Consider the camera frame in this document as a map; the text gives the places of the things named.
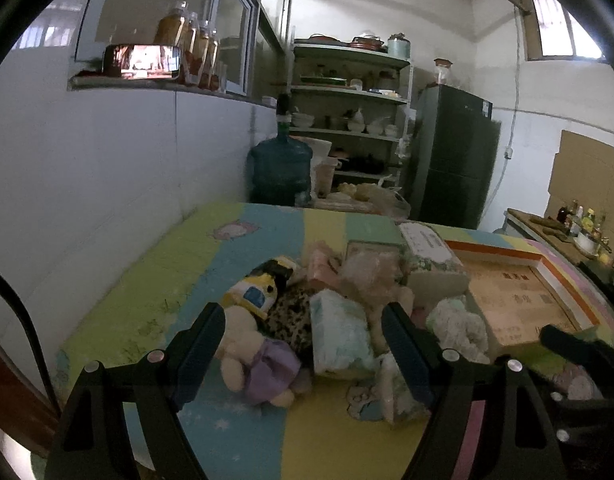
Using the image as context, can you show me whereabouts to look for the white fluffy toy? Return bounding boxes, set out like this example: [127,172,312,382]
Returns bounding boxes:
[426,295,490,364]

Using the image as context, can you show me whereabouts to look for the cream teddy bear purple dress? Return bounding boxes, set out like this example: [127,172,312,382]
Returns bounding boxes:
[216,306,312,408]

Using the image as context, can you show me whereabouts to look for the yellow black plush doll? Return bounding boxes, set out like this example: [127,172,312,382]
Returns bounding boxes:
[220,256,299,320]

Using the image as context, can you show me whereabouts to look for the light green tissue pack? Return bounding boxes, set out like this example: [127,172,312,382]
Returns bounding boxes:
[310,289,376,380]

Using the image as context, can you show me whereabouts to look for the leopard print soft toy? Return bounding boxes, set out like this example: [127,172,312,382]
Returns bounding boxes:
[264,282,316,367]

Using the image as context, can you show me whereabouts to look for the orange rimmed cardboard tray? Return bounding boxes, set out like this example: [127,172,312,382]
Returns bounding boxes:
[448,240,600,359]

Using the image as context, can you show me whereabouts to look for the kitchen counter with bottles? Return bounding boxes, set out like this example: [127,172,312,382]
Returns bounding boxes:
[503,208,614,290]

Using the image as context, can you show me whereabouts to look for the colourful foam play mat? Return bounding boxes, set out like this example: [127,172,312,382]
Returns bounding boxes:
[55,201,614,480]

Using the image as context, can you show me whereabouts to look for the floral tissue box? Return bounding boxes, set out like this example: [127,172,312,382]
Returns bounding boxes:
[399,222,470,308]

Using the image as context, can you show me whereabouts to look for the pink plush in plastic bag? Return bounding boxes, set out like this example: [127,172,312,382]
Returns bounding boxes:
[338,243,414,313]

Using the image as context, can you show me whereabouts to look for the dark green refrigerator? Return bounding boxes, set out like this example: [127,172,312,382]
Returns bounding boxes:
[408,84,500,230]

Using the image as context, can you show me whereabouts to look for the plastic bag of food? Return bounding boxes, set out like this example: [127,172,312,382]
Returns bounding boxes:
[312,183,411,221]

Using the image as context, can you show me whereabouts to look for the blue water jug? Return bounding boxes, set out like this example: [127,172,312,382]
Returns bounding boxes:
[247,93,313,207]

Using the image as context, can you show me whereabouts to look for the window with bars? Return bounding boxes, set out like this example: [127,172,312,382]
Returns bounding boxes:
[520,0,606,62]

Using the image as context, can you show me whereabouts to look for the small tv screen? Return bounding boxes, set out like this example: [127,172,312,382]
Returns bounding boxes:
[102,44,181,80]

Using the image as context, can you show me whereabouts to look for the white metal shelf rack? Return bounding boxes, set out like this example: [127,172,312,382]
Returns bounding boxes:
[287,35,414,188]

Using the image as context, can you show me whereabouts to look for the jars of amber liquid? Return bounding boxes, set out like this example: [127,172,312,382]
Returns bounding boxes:
[154,1,220,91]

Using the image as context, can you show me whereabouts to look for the black cable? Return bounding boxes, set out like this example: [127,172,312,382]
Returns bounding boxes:
[0,261,63,416]

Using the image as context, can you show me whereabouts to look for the brown cardboard wall sheet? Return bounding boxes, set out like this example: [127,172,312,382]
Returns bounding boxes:
[546,130,614,246]

